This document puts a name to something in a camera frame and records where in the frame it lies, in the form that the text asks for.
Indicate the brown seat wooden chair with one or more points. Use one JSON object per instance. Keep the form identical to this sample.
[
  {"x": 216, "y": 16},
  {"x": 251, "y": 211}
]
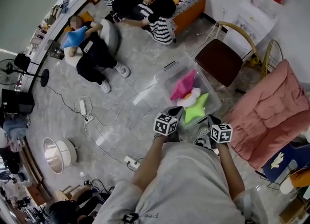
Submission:
[{"x": 218, "y": 61}]

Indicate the blue grey mottled cloth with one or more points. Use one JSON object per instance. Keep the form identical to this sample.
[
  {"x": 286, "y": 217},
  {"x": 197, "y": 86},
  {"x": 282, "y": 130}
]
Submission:
[{"x": 15, "y": 125}]

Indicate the black standing fan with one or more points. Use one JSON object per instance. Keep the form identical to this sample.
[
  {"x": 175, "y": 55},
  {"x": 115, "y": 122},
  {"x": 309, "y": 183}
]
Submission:
[{"x": 8, "y": 71}]

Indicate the green star plush pillow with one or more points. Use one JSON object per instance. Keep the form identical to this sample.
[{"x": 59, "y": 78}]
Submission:
[{"x": 196, "y": 109}]

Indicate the clear plastic storage bin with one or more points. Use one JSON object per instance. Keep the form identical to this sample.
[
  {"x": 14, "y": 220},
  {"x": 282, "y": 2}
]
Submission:
[{"x": 213, "y": 102}]

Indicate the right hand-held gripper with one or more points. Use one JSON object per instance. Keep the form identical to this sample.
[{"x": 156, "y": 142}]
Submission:
[{"x": 221, "y": 133}]

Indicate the pink padded armchair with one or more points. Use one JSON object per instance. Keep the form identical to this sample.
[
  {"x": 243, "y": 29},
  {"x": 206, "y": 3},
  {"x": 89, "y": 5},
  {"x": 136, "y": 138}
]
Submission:
[{"x": 278, "y": 102}]

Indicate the small clear round lid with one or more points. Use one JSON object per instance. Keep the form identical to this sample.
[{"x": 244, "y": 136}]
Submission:
[{"x": 82, "y": 174}]

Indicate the pink star plush pillow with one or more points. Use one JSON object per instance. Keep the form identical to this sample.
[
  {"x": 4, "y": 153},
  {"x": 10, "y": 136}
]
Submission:
[{"x": 182, "y": 85}]

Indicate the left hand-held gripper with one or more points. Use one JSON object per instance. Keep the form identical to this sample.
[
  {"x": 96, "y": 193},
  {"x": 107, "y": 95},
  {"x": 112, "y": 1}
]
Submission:
[{"x": 165, "y": 125}]

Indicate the orange pillow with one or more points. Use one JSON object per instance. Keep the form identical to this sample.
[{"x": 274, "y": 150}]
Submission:
[{"x": 82, "y": 18}]

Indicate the navy blue chair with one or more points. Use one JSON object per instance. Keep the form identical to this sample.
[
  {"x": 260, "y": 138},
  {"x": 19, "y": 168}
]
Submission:
[{"x": 298, "y": 155}]

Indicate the blue star plush pillow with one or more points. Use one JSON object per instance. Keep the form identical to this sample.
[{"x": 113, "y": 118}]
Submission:
[{"x": 73, "y": 38}]

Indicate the person's right forearm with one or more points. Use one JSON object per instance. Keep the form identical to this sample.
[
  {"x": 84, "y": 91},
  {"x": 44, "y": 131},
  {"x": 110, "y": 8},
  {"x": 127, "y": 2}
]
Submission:
[{"x": 230, "y": 172}]

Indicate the person's right white shoe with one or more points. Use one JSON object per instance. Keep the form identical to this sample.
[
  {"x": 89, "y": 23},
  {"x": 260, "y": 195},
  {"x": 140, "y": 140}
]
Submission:
[{"x": 202, "y": 137}]

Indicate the small black camera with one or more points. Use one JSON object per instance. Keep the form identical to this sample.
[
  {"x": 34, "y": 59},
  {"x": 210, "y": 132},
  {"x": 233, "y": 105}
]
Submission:
[{"x": 88, "y": 185}]

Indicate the long white power strip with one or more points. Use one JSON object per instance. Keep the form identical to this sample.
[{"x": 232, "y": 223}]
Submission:
[{"x": 82, "y": 107}]

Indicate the white smartphone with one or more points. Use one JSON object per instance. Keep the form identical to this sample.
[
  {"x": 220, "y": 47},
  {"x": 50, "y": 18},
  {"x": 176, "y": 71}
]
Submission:
[{"x": 88, "y": 46}]

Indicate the person's grey shirt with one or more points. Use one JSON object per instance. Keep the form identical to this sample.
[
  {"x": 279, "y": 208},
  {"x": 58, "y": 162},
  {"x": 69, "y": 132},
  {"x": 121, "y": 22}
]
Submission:
[{"x": 184, "y": 182}]

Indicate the light wooden stool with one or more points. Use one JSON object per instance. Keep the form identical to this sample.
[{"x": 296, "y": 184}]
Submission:
[{"x": 63, "y": 195}]

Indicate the black cabinet box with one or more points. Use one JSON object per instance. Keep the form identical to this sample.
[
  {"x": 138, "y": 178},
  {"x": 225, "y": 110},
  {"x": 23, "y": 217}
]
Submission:
[{"x": 18, "y": 102}]

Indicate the small yellow toy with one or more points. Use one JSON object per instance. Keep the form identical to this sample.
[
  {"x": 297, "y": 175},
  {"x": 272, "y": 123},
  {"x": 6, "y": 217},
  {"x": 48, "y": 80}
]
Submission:
[{"x": 255, "y": 61}]

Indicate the black mesh bin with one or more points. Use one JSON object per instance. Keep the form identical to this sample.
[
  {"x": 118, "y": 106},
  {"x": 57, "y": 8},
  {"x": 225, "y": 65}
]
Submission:
[{"x": 54, "y": 50}]

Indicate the orange white gold-frame chair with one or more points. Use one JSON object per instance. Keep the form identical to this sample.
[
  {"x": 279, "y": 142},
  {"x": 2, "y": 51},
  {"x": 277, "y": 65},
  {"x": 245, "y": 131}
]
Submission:
[{"x": 300, "y": 179}]

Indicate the person's black trousers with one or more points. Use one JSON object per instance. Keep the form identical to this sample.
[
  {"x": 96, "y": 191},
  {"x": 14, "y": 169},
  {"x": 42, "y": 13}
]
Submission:
[{"x": 173, "y": 138}]

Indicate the shelf of small goods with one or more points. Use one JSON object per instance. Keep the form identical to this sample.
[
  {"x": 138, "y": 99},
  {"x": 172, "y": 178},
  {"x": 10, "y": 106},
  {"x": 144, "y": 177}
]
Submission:
[{"x": 48, "y": 24}]

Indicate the person's left forearm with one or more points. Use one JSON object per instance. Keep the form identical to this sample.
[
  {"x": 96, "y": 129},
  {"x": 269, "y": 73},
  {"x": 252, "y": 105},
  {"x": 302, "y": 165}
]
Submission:
[{"x": 150, "y": 165}]

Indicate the fried egg plush pillow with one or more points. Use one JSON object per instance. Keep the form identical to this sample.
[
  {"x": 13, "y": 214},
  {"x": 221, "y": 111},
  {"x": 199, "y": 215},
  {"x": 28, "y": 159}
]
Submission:
[{"x": 191, "y": 98}]

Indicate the striped fringed blanket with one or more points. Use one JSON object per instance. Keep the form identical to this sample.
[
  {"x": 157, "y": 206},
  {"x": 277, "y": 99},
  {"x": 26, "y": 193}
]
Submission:
[{"x": 162, "y": 32}]

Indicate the grey beanbag seat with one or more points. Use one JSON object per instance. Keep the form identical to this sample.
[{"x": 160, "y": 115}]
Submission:
[{"x": 111, "y": 39}]

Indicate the orange sofa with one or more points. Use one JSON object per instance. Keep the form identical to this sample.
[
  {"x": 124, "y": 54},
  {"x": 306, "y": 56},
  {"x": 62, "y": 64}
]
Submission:
[{"x": 191, "y": 12}]

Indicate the white hand-shaped plush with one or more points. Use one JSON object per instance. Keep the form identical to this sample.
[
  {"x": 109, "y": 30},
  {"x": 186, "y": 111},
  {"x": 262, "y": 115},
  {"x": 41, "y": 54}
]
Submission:
[{"x": 277, "y": 161}]

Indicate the white water dispenser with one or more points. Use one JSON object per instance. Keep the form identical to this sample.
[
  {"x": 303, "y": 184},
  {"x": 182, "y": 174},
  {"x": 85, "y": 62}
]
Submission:
[{"x": 254, "y": 24}]

